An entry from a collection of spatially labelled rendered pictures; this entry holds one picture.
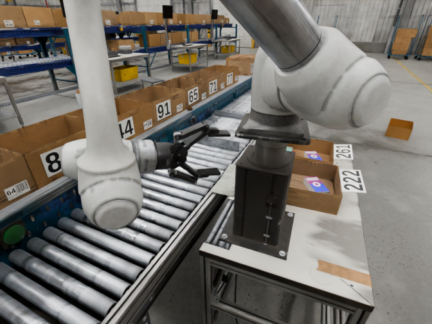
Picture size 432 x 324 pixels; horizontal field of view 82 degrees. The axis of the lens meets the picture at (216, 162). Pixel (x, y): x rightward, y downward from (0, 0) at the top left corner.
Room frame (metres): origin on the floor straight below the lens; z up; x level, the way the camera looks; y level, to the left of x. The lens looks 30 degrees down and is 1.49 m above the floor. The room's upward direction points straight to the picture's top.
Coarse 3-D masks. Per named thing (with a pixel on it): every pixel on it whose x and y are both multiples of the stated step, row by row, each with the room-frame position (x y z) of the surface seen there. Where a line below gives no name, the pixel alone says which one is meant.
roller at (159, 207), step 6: (144, 198) 0.96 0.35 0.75; (144, 204) 0.93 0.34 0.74; (150, 204) 0.92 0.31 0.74; (156, 204) 0.91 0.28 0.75; (162, 204) 0.91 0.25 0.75; (156, 210) 0.89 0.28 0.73; (162, 210) 0.88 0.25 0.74; (168, 210) 0.88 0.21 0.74; (174, 210) 0.87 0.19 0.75; (180, 210) 0.87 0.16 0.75; (168, 216) 0.87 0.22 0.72; (174, 216) 0.85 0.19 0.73; (180, 216) 0.84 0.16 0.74; (186, 216) 0.84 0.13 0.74
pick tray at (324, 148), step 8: (288, 144) 1.49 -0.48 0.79; (312, 144) 1.43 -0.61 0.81; (320, 144) 1.41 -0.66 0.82; (328, 144) 1.39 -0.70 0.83; (296, 152) 1.42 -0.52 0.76; (320, 152) 1.41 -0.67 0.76; (328, 152) 1.39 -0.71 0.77; (312, 160) 1.17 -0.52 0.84; (320, 160) 1.15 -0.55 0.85; (328, 160) 1.32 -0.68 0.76
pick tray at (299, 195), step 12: (300, 168) 1.16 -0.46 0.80; (312, 168) 1.14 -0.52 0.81; (324, 168) 1.12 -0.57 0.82; (336, 168) 1.10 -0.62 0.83; (300, 180) 1.10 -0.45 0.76; (324, 180) 1.10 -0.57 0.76; (336, 180) 1.03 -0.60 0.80; (300, 192) 0.89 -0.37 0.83; (312, 192) 0.88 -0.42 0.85; (336, 192) 0.96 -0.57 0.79; (288, 204) 0.91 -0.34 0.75; (300, 204) 0.89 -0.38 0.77; (312, 204) 0.87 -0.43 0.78; (324, 204) 0.86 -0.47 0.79; (336, 204) 0.84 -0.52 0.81
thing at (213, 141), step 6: (186, 138) 1.64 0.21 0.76; (204, 138) 1.58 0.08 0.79; (210, 138) 1.56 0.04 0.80; (216, 138) 1.54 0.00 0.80; (204, 144) 1.58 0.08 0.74; (210, 144) 1.56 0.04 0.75; (216, 144) 1.54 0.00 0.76; (222, 144) 1.52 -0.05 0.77; (228, 144) 1.50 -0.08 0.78; (234, 144) 1.49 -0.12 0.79; (234, 150) 1.49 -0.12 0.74
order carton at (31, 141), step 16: (32, 128) 1.16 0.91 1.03; (48, 128) 1.22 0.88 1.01; (64, 128) 1.30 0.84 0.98; (80, 128) 1.27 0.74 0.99; (0, 144) 1.02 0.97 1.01; (16, 144) 1.07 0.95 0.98; (32, 144) 1.13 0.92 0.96; (48, 144) 0.93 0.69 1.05; (64, 144) 0.99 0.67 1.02; (32, 160) 0.86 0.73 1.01; (32, 176) 0.85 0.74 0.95
